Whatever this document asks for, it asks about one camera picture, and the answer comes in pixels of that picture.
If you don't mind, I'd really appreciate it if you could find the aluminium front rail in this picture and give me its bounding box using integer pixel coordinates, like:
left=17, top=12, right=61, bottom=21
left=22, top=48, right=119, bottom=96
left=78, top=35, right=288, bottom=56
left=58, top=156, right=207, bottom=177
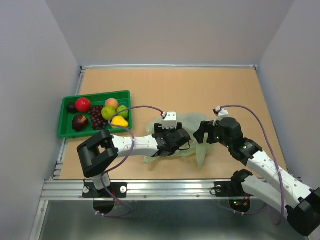
left=40, top=179, right=243, bottom=202

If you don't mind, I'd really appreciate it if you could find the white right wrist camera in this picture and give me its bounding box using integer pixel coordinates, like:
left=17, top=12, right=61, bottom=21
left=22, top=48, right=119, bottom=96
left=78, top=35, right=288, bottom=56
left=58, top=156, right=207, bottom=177
left=213, top=106, right=229, bottom=126

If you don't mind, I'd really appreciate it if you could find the dark red grape bunch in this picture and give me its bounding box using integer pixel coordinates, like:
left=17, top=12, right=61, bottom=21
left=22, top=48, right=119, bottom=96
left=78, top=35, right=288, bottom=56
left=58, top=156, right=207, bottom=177
left=88, top=105, right=108, bottom=131

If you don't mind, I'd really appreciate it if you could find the orange pink peach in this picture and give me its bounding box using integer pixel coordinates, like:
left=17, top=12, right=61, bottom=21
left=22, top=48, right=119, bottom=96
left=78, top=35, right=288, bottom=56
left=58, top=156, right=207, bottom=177
left=105, top=98, right=119, bottom=110

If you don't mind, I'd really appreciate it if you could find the light green plastic bag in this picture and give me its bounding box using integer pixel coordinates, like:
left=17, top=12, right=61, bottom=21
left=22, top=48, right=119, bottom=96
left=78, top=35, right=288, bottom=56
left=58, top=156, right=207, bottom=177
left=144, top=112, right=213, bottom=169

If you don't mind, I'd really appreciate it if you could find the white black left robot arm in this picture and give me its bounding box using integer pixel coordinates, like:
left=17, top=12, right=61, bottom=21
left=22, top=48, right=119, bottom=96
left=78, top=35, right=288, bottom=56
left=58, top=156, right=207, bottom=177
left=77, top=122, right=191, bottom=197

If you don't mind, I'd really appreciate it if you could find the dark red apple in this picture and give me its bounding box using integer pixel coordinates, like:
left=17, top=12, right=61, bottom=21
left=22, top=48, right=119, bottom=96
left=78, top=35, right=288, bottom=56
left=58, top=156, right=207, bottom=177
left=71, top=114, right=89, bottom=132

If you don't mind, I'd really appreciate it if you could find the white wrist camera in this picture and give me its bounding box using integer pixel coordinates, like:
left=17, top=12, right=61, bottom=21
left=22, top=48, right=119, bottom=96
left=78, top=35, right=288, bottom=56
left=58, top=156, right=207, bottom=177
left=161, top=111, right=178, bottom=129
left=213, top=106, right=229, bottom=126

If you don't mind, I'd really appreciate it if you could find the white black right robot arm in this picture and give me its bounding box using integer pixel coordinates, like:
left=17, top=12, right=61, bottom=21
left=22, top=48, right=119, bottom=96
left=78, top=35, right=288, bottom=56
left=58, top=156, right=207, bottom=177
left=193, top=117, right=320, bottom=237

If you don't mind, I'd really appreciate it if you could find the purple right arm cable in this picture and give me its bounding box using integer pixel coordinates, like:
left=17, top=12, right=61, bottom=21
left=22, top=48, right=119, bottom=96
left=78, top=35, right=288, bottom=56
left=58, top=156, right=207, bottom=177
left=222, top=104, right=286, bottom=226

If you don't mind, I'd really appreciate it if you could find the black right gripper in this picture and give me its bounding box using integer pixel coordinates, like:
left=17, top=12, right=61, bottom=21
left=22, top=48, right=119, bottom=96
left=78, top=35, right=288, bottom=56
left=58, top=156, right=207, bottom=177
left=193, top=120, right=232, bottom=149

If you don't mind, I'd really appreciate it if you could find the green plastic tray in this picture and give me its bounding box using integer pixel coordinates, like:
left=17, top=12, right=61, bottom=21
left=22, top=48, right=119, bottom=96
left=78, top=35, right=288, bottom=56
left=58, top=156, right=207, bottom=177
left=58, top=90, right=132, bottom=139

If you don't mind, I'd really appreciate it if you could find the dark purple plum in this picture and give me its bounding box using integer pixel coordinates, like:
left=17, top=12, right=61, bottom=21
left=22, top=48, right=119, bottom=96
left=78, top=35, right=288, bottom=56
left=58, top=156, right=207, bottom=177
left=66, top=102, right=78, bottom=114

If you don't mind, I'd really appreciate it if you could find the cracked lime green fruit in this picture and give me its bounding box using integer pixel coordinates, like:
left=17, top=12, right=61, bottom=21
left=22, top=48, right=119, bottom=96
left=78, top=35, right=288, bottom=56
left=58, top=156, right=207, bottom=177
left=116, top=105, right=129, bottom=119

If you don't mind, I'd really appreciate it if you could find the yellow pear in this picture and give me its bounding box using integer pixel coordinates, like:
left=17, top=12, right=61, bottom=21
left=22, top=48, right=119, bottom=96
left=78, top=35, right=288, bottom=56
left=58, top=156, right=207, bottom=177
left=111, top=115, right=129, bottom=129

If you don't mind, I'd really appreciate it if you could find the green round apple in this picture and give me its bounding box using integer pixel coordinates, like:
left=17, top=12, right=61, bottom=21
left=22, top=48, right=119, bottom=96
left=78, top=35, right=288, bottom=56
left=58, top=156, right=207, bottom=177
left=101, top=106, right=117, bottom=121

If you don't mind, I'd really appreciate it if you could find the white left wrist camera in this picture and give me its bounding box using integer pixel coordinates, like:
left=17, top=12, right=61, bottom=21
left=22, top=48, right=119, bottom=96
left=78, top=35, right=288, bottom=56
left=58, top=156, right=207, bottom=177
left=161, top=111, right=178, bottom=129

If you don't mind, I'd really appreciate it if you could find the bright red apple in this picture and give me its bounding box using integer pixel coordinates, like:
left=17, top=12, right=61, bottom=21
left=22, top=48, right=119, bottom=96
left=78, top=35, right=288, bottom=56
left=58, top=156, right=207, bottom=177
left=75, top=97, right=91, bottom=113

